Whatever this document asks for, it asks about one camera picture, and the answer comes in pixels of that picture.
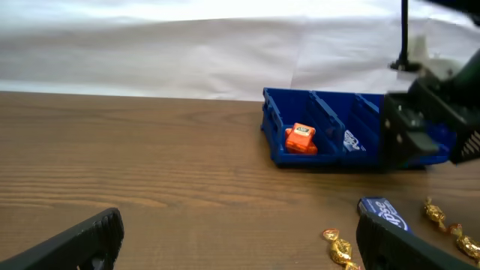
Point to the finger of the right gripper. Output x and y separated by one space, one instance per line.
467 148
397 150

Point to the gold candy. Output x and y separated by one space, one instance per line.
435 213
340 251
467 243

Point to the blue candy pack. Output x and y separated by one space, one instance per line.
352 142
378 209

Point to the blue tray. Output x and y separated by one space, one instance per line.
292 107

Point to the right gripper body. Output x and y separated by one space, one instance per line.
461 101

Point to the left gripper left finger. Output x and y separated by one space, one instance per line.
75 243

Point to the orange candy box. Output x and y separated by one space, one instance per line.
300 138
309 151

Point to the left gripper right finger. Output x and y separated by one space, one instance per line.
397 251

